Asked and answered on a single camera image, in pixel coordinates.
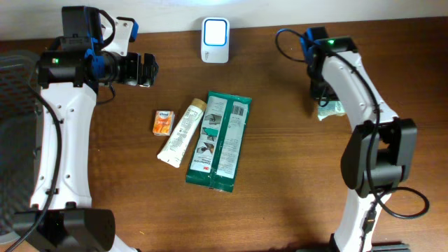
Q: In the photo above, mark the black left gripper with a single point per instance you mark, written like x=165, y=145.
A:
x=139, y=75

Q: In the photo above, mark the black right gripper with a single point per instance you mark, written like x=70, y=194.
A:
x=316, y=94

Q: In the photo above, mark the mint green wipes pack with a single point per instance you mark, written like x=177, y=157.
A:
x=333, y=108

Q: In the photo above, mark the small orange tissue pack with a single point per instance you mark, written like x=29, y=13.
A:
x=163, y=123

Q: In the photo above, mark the white tube gold cap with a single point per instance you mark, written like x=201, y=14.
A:
x=173, y=151

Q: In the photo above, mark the green white 3M package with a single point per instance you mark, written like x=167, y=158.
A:
x=215, y=160

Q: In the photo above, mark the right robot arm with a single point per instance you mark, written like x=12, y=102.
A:
x=379, y=153

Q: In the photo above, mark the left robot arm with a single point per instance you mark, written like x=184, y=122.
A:
x=92, y=52

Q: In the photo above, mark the white barcode scanner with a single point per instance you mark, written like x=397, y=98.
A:
x=215, y=40

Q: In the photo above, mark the grey plastic basket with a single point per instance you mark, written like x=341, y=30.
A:
x=18, y=137

